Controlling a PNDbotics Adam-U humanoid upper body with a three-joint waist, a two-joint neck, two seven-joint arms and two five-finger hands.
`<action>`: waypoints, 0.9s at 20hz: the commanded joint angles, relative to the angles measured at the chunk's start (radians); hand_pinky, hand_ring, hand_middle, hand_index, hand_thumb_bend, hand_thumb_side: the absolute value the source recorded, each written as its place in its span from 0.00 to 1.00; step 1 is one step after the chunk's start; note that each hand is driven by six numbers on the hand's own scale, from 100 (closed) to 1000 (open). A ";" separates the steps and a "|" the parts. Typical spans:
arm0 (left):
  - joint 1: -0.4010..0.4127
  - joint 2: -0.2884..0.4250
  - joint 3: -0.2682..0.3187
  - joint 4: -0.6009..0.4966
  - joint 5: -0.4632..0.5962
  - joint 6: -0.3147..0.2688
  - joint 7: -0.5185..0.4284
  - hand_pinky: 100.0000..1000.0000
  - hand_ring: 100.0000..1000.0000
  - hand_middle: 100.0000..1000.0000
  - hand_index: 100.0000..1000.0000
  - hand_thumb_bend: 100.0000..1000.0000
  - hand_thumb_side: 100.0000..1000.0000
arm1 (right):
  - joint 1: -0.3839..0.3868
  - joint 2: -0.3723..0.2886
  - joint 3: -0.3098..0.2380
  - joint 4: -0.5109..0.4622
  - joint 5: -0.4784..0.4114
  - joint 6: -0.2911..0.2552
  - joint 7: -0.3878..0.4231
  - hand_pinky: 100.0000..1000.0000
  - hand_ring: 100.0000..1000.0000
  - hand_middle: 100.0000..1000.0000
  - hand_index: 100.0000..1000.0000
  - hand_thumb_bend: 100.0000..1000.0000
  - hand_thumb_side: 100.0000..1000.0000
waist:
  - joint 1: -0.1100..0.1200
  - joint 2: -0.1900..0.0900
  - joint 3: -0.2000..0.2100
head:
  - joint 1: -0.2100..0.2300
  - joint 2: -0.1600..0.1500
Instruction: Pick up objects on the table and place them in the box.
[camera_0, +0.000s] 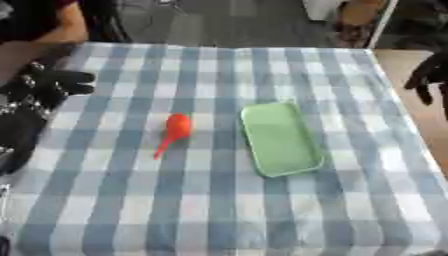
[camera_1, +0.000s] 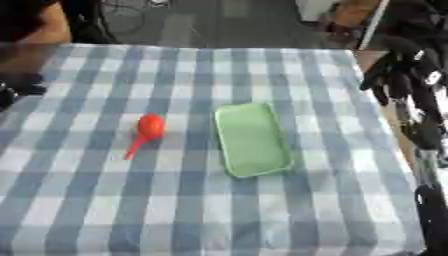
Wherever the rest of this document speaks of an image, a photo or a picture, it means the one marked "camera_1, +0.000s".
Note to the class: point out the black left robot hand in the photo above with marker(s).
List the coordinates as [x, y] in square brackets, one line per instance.
[13, 91]

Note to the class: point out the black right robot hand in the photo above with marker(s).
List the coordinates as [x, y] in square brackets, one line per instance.
[422, 90]

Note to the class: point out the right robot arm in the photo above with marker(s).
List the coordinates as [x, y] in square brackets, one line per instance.
[433, 213]

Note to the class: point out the brown cardboard box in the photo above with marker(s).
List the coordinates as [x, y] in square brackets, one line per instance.
[353, 13]

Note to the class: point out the person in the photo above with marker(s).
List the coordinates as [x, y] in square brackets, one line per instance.
[41, 23]

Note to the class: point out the white pole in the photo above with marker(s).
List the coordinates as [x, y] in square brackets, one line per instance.
[373, 23]

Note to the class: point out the black chair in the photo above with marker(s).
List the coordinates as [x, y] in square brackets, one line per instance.
[87, 23]

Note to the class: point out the red plastic spoon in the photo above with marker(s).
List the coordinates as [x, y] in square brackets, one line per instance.
[150, 127]

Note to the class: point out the green rectangular tray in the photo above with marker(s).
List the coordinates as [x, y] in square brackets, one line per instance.
[252, 140]

